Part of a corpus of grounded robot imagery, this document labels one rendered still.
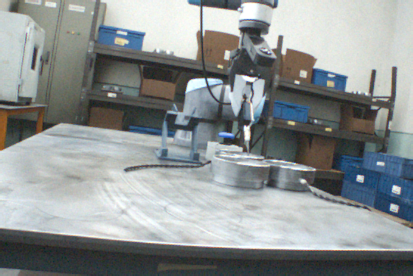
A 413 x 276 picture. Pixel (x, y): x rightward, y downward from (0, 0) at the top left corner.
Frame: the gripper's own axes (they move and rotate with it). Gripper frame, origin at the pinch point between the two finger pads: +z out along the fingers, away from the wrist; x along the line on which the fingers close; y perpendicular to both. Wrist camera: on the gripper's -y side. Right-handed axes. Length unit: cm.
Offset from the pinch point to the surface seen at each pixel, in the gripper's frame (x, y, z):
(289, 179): -4.3, -18.8, 11.1
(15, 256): 34, -47, 17
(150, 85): 2, 337, -20
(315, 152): -215, 348, 29
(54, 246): 30, -50, 14
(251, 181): 3.5, -20.7, 11.8
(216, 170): 9.3, -18.3, 10.9
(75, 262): 29, -47, 17
